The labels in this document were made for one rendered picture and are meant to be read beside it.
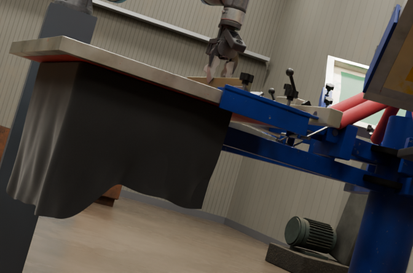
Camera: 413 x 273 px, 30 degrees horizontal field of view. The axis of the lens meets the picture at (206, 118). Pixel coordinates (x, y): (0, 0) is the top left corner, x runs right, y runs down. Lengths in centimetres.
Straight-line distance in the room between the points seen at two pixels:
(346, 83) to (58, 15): 175
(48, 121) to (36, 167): 14
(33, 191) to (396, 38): 109
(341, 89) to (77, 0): 162
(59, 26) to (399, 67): 128
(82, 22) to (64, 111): 84
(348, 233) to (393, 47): 665
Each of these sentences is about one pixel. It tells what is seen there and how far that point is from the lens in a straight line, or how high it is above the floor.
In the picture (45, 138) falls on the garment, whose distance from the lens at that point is 222.
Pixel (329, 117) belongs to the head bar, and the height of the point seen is 101.
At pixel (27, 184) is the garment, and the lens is 230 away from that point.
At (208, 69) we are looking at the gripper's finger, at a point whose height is 108.
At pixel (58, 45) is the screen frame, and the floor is 96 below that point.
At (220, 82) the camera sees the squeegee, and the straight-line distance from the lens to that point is 243.
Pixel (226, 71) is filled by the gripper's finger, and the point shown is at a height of 109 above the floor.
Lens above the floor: 75
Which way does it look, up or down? 4 degrees up
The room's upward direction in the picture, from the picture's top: 16 degrees clockwise
